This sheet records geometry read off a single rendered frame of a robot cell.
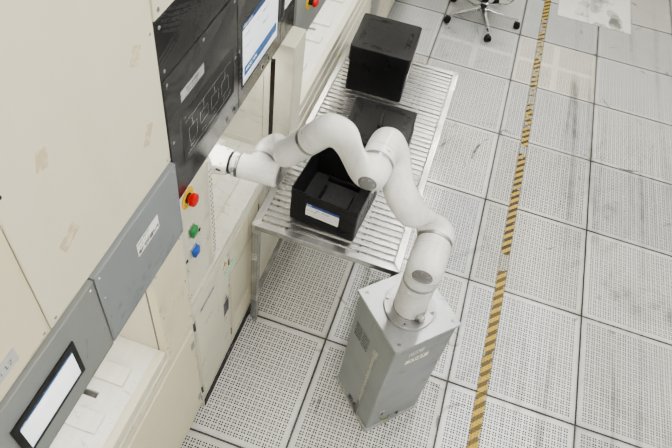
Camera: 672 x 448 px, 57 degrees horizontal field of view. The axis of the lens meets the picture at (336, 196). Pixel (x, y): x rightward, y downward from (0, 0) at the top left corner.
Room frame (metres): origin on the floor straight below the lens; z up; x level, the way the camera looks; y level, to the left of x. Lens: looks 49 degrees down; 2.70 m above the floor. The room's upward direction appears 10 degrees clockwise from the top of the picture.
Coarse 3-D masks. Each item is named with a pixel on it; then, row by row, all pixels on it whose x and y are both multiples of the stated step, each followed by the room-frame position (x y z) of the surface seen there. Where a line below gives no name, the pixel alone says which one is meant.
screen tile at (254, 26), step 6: (252, 24) 1.50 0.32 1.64; (258, 24) 1.54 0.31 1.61; (246, 30) 1.45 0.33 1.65; (252, 30) 1.50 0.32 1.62; (258, 30) 1.54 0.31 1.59; (246, 36) 1.45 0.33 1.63; (258, 36) 1.54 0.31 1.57; (246, 42) 1.45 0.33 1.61; (252, 42) 1.50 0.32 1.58; (258, 42) 1.54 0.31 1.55; (252, 48) 1.50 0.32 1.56; (246, 54) 1.45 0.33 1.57; (246, 60) 1.45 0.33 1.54
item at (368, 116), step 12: (360, 108) 2.11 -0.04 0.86; (372, 108) 2.13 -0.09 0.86; (384, 108) 2.14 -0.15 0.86; (396, 108) 2.16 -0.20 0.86; (360, 120) 2.04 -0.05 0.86; (372, 120) 2.05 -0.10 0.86; (384, 120) 2.06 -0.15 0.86; (396, 120) 2.08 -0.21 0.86; (408, 120) 2.09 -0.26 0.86; (360, 132) 1.96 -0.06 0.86; (372, 132) 1.97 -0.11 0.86; (408, 132) 2.01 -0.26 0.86; (408, 144) 2.00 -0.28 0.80
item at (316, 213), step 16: (320, 160) 1.78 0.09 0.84; (336, 160) 1.76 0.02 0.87; (304, 176) 1.64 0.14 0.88; (320, 176) 1.75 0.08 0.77; (336, 176) 1.76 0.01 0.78; (304, 192) 1.65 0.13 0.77; (320, 192) 1.64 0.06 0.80; (336, 192) 1.68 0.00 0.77; (352, 192) 1.70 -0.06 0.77; (368, 192) 1.71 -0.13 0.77; (304, 208) 1.51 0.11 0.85; (320, 208) 1.49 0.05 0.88; (336, 208) 1.47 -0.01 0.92; (352, 208) 1.61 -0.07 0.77; (368, 208) 1.61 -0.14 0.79; (320, 224) 1.49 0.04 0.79; (336, 224) 1.47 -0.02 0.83; (352, 224) 1.45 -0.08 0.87; (352, 240) 1.46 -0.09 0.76
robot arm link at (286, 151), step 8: (272, 136) 1.41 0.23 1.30; (280, 136) 1.39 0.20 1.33; (288, 136) 1.32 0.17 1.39; (296, 136) 1.30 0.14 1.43; (264, 144) 1.42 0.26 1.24; (272, 144) 1.41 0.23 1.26; (280, 144) 1.32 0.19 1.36; (288, 144) 1.30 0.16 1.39; (296, 144) 1.28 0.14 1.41; (272, 152) 1.41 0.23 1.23; (280, 152) 1.29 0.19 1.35; (288, 152) 1.28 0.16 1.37; (296, 152) 1.27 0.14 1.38; (304, 152) 1.27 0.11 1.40; (280, 160) 1.29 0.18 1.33; (288, 160) 1.28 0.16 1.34; (296, 160) 1.28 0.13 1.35
